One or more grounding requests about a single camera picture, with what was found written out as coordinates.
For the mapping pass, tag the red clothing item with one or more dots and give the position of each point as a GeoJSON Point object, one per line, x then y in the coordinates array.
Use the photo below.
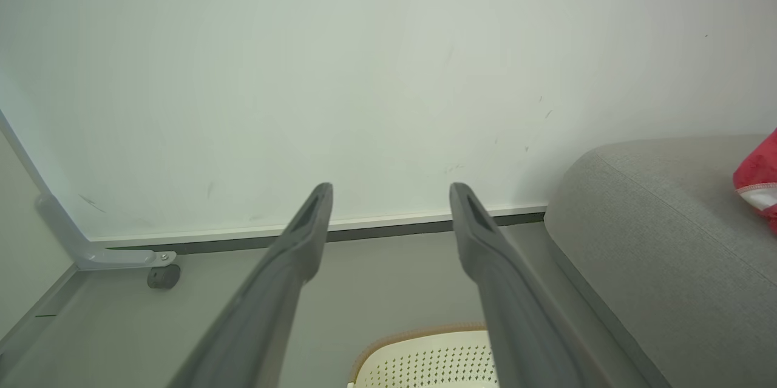
{"type": "Point", "coordinates": [759, 178]}

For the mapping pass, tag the grey fabric sofa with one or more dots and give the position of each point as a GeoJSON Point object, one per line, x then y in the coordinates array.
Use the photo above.
{"type": "Point", "coordinates": [674, 248]}

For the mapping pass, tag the cream perforated laundry basket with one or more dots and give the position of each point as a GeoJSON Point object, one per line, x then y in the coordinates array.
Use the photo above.
{"type": "Point", "coordinates": [425, 364]}

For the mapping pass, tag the black caster wheel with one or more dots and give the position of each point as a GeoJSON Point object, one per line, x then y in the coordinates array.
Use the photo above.
{"type": "Point", "coordinates": [164, 277]}

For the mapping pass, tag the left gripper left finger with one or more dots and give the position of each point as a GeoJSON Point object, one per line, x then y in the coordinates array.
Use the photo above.
{"type": "Point", "coordinates": [273, 297]}

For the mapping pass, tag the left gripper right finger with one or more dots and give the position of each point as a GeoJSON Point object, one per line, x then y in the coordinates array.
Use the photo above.
{"type": "Point", "coordinates": [516, 309]}

